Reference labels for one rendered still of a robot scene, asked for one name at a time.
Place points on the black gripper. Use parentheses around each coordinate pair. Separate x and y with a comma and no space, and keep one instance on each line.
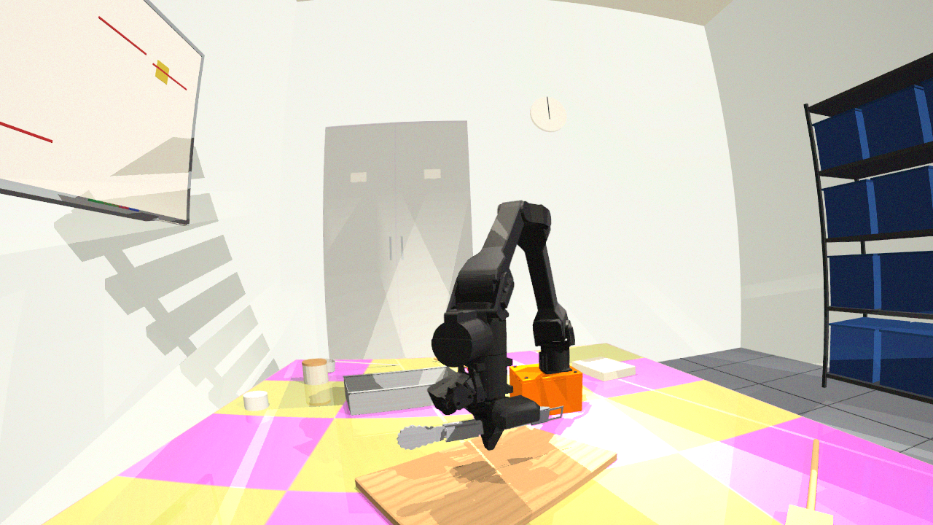
(498,412)

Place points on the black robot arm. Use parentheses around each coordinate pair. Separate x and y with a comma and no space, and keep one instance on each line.
(475,320)

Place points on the short grey cylinder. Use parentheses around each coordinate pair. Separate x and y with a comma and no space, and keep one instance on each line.
(255,400)

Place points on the silver saucepan with long handle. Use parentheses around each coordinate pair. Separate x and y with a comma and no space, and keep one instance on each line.
(331,364)

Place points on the cream canister with wooden lid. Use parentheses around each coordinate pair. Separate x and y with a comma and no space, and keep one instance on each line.
(315,371)

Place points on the grey metal roasting tin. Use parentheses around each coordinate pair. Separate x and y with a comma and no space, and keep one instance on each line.
(392,391)

